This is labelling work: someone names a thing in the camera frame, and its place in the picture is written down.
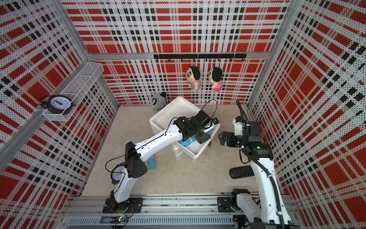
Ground black alarm clock on floor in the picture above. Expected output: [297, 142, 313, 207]
[111, 163, 125, 185]

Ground white wire wall basket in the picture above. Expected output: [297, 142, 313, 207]
[43, 62, 104, 122]

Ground white top drawer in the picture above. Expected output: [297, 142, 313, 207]
[174, 122, 221, 164]

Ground blue toy microphone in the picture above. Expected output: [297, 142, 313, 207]
[148, 155, 156, 170]
[179, 128, 214, 147]

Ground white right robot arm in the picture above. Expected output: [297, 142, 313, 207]
[217, 101, 300, 229]

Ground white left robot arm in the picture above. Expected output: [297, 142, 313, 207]
[103, 109, 219, 213]

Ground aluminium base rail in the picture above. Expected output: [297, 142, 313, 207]
[56, 192, 302, 229]

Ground grey plush animal toy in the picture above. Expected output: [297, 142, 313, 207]
[151, 92, 167, 113]

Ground small circuit board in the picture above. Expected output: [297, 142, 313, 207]
[99, 216, 129, 224]

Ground black cylinder on floor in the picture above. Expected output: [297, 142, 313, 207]
[229, 166, 254, 179]

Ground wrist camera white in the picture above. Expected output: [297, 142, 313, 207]
[210, 118, 219, 127]
[233, 116, 245, 136]

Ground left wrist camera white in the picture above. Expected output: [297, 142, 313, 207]
[210, 118, 219, 127]

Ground black alarm clock in basket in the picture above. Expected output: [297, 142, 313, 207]
[40, 95, 74, 115]

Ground black wall hook rail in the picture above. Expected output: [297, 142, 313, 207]
[153, 53, 247, 61]

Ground plush doll blue shorts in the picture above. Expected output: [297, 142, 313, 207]
[185, 66, 201, 91]

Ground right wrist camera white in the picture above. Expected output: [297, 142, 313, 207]
[233, 116, 245, 136]

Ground plush doll pink shorts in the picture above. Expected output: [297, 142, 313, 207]
[208, 67, 223, 92]

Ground white plastic drawer cabinet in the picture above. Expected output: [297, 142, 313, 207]
[149, 96, 208, 163]

